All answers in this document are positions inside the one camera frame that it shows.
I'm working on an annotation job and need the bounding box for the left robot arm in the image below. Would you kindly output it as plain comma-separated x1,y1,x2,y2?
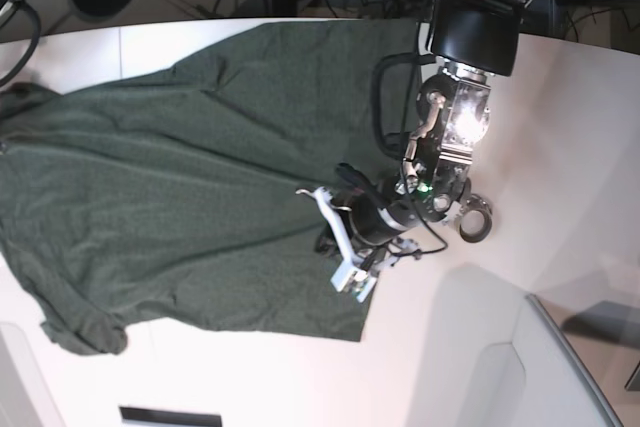
311,0,531,301

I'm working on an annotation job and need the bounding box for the white table cable slot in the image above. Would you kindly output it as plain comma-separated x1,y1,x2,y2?
119,406,223,427

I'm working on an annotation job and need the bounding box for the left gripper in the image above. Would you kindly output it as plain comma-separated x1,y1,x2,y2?
295,187,423,303

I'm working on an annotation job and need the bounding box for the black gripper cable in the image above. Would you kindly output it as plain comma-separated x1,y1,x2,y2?
372,51,436,158

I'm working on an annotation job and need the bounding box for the dark green t-shirt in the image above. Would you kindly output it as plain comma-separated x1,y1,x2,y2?
1,19,417,355

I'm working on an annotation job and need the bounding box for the grey tape roll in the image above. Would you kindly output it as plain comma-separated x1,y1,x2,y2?
458,194,493,243

